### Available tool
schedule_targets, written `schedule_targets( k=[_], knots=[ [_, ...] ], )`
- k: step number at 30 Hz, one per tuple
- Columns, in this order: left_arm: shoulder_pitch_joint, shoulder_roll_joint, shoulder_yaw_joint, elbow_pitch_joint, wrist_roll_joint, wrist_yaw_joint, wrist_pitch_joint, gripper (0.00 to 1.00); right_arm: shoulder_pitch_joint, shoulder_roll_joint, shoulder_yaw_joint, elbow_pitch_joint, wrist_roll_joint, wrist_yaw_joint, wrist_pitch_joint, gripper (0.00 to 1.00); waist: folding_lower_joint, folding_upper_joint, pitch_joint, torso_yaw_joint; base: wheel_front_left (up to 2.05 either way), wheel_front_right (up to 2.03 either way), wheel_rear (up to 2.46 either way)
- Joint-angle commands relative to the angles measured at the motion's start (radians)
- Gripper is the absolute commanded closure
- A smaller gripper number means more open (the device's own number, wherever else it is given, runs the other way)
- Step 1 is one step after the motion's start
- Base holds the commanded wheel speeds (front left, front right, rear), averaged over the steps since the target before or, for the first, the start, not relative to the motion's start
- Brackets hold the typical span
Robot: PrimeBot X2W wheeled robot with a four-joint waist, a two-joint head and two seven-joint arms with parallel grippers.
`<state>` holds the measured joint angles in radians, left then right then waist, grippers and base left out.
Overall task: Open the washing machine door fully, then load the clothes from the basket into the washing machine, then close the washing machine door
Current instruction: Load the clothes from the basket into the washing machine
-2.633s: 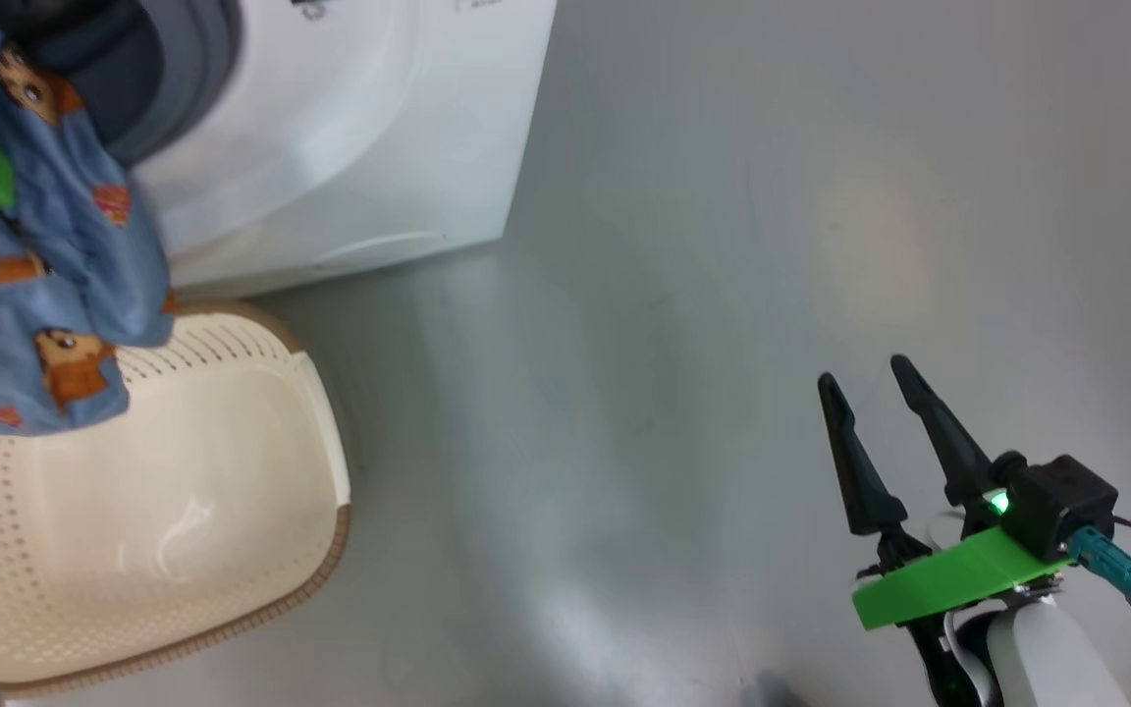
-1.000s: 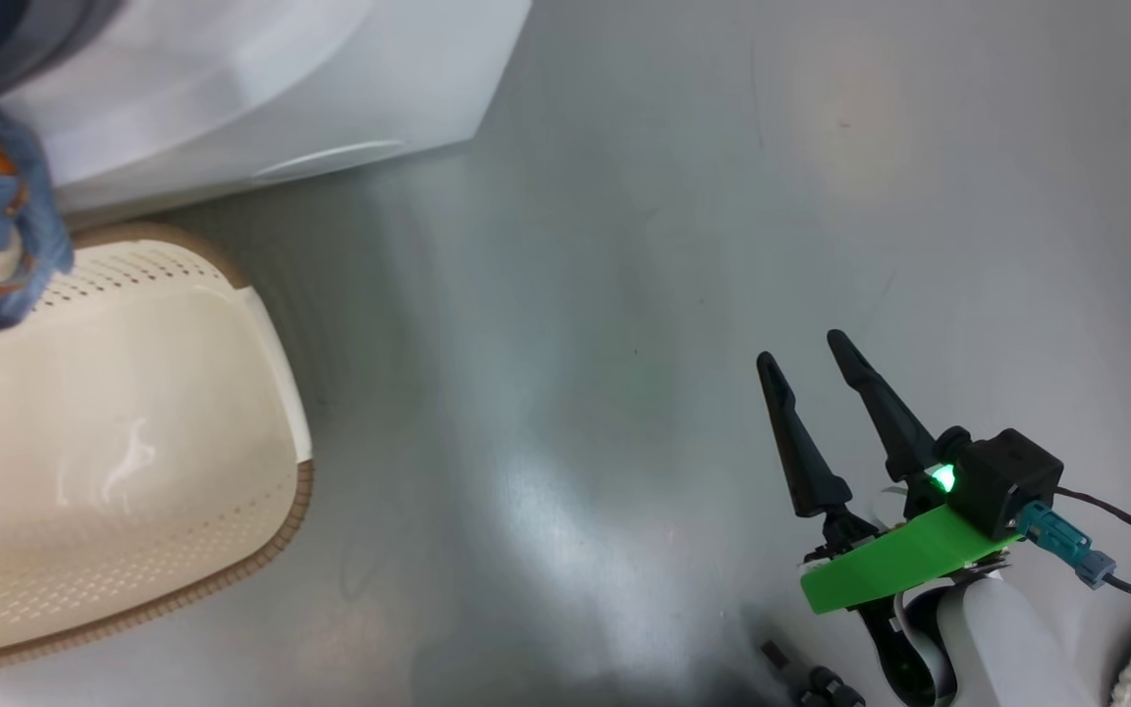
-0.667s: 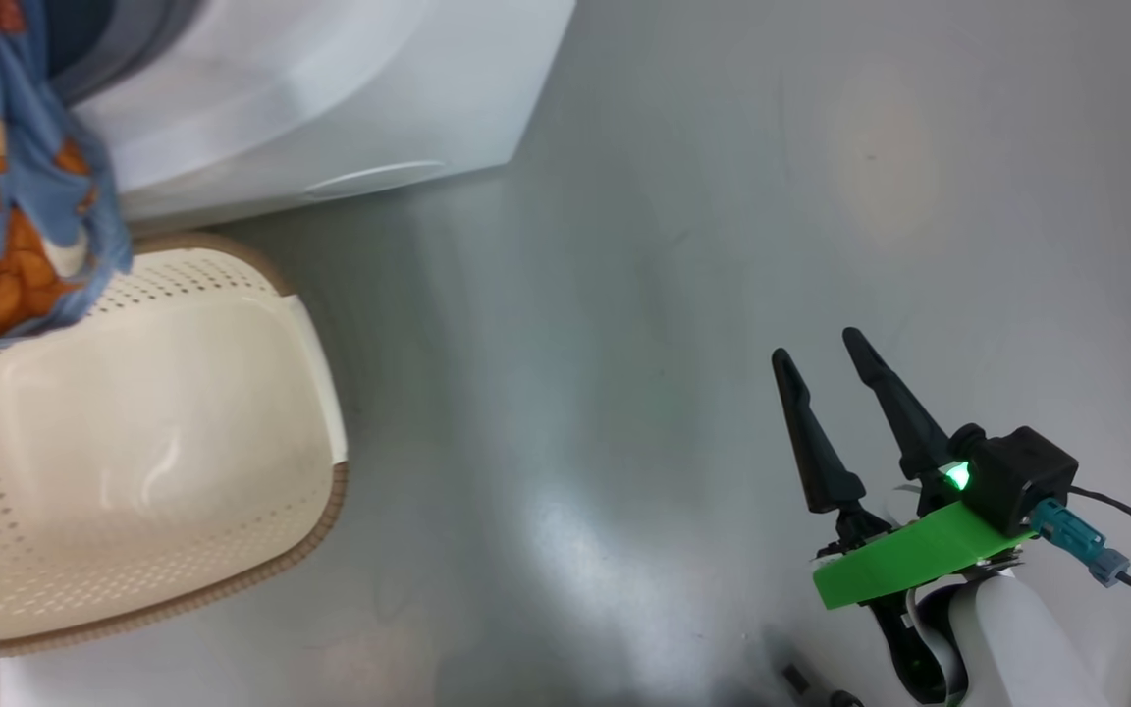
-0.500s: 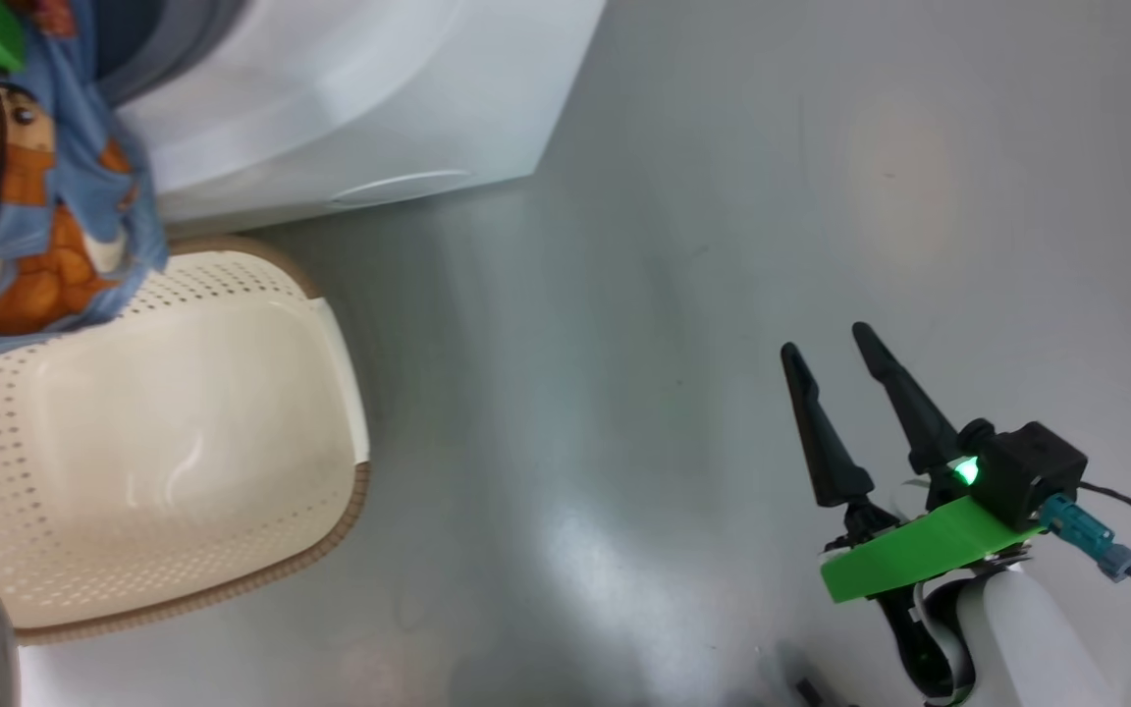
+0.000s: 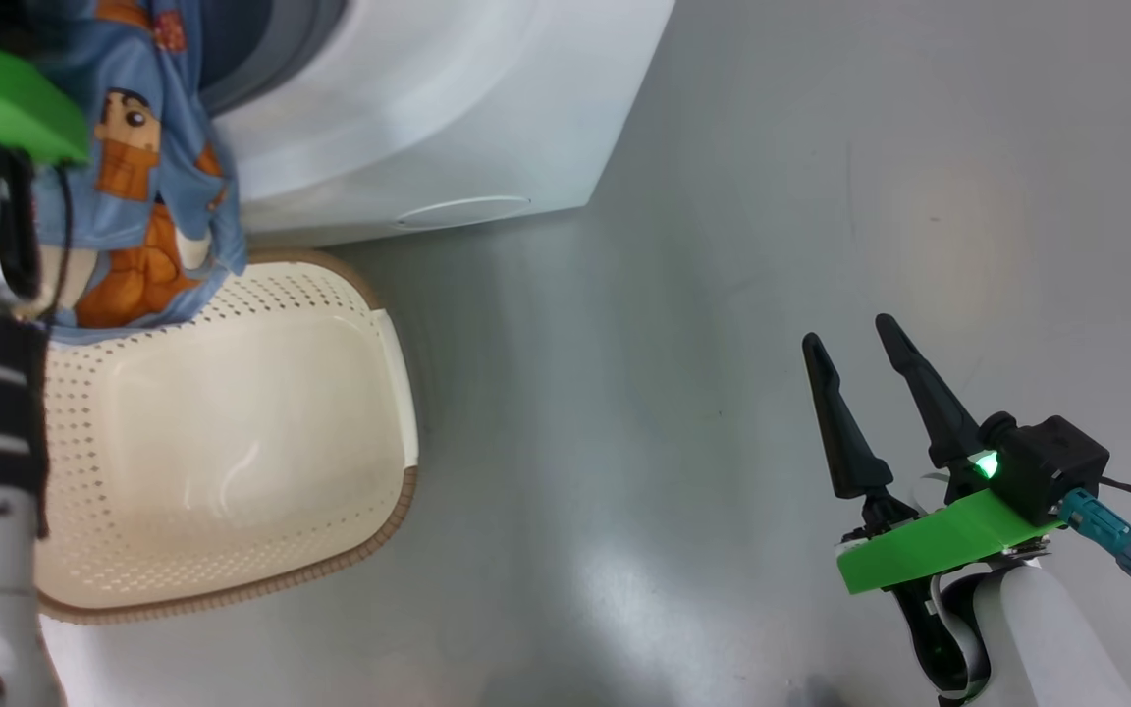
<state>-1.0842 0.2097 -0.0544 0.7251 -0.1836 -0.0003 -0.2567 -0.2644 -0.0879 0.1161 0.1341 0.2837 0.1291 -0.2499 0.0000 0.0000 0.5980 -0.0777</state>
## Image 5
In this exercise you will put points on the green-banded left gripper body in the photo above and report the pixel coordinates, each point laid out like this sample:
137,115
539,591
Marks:
6,98

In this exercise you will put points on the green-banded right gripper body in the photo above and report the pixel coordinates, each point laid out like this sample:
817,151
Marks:
929,550

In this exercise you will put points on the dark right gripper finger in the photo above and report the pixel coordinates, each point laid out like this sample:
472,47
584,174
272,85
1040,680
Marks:
850,442
934,403

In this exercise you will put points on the blue cartoon print garment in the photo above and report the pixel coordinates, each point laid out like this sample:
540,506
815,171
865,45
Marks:
134,196

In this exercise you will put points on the grey rubber door gasket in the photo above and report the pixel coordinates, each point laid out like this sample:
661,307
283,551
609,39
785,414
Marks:
281,49

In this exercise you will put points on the cream perforated laundry basket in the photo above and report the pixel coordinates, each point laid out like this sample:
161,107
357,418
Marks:
232,442

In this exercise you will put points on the white front-load washing machine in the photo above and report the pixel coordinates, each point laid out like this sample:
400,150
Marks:
428,98

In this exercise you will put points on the round white filter cover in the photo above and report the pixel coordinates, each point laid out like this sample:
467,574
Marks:
462,211

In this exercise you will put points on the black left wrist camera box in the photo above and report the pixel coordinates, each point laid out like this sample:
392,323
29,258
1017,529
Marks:
1,20

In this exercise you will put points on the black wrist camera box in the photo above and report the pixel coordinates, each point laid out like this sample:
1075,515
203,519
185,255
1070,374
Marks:
1,20
1047,466

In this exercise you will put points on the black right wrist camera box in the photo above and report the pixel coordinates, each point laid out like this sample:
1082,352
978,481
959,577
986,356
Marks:
1047,466

